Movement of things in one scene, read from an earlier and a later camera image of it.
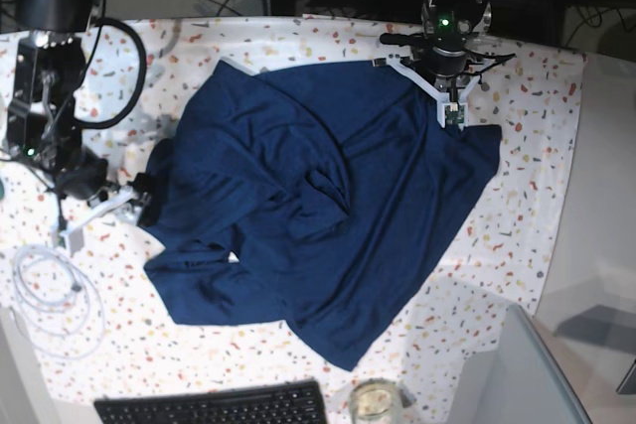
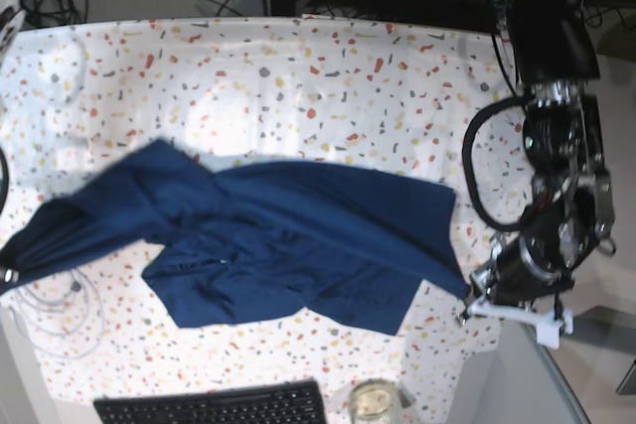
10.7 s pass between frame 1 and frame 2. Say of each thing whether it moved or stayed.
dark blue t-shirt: moved
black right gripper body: moved
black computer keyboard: stayed
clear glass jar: stayed
